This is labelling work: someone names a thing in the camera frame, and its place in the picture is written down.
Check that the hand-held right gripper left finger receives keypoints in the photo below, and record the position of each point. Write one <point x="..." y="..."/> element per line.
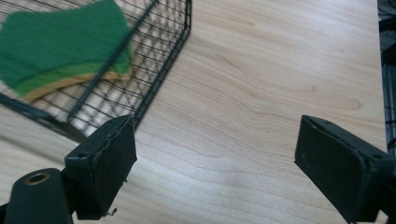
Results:
<point x="106" y="168"/>

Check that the green and yellow sponge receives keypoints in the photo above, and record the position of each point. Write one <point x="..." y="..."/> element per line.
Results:
<point x="59" y="40"/>

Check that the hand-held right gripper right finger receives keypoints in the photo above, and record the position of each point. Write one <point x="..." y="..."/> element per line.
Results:
<point x="339" y="171"/>

